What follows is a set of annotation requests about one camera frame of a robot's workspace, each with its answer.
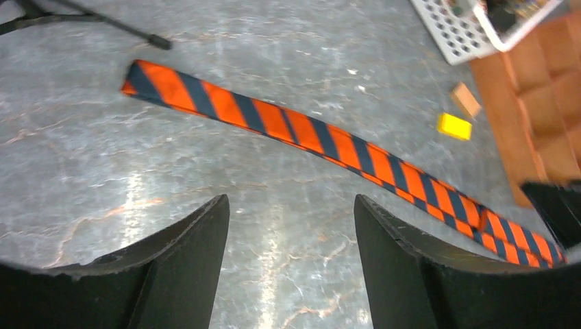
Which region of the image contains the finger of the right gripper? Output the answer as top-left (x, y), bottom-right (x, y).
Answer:
top-left (520, 180), bottom-right (580, 250)

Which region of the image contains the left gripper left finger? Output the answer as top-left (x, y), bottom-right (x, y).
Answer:
top-left (1, 195), bottom-right (230, 328)

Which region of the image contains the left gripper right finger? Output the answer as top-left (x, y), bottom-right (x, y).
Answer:
top-left (354, 195), bottom-right (580, 328)

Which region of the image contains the orange navy striped tie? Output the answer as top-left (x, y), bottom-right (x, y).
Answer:
top-left (121, 60), bottom-right (566, 269)

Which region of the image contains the white plastic basket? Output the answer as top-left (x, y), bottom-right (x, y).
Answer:
top-left (410, 1), bottom-right (562, 65)

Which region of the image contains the patterned colourful ties pile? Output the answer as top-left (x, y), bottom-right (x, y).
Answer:
top-left (447, 0), bottom-right (550, 33)

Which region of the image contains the wooden compartment tray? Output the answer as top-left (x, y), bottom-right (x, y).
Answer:
top-left (469, 10), bottom-right (580, 208)

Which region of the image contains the yellow block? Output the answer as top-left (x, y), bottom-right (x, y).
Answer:
top-left (436, 113), bottom-right (472, 141)

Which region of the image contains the brown wooden block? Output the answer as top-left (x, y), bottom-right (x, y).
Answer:
top-left (449, 82), bottom-right (482, 120)

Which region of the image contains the pink microphone on tripod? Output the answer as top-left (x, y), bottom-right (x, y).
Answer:
top-left (1, 0), bottom-right (173, 51)

